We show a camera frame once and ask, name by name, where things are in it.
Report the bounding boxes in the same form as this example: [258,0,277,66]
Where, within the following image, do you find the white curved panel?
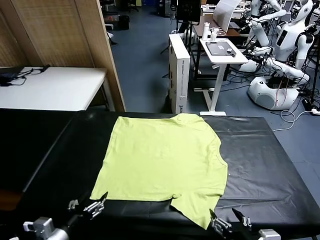
[212,0,242,33]

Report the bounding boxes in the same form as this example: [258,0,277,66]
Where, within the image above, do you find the white floor cable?
[272,108,316,132]

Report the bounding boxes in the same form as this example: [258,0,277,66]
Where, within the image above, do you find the white water bottle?
[201,21,210,41]

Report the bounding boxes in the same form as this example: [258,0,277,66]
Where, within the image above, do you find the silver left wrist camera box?
[22,216,55,237]

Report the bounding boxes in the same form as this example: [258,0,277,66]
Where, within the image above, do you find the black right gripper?
[208,207,262,240]

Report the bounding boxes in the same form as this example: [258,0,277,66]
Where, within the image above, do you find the black flat device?
[0,72,16,87]

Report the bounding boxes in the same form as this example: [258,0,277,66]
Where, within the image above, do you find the white humanoid robot with base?
[238,0,316,111]

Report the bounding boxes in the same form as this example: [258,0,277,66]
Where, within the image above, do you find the black monitor on stand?
[176,0,202,26]

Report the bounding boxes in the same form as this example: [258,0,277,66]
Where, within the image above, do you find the wooden partition screen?
[0,0,127,113]

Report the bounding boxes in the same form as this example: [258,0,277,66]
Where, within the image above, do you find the black cables on white table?
[9,65,51,87]

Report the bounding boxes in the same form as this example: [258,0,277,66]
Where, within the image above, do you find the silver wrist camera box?
[22,216,55,237]
[258,228,281,240]

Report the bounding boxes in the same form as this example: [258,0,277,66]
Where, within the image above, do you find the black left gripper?
[59,191,109,233]

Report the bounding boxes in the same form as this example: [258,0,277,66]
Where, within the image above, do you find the black trash bin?
[117,14,130,30]

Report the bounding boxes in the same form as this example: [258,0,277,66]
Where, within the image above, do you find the black power strip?
[302,98,320,115]

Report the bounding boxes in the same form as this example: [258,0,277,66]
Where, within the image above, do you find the tall white cardboard box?
[167,33,191,115]

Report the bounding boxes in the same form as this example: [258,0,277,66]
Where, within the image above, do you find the grey closed laptop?
[205,41,237,56]

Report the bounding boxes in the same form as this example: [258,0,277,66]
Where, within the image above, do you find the yellow-green t-shirt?
[89,112,229,231]

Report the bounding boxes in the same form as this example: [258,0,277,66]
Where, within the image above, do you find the brown desk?
[193,21,251,38]

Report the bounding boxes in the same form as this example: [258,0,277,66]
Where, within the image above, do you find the black plastic table cover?
[23,111,320,240]

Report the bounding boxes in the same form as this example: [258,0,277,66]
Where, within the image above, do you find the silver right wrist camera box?
[258,228,281,240]

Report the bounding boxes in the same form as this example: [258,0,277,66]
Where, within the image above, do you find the white rectangular table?
[0,66,116,112]

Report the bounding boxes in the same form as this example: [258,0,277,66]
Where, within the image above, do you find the white standing desk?
[193,37,250,116]

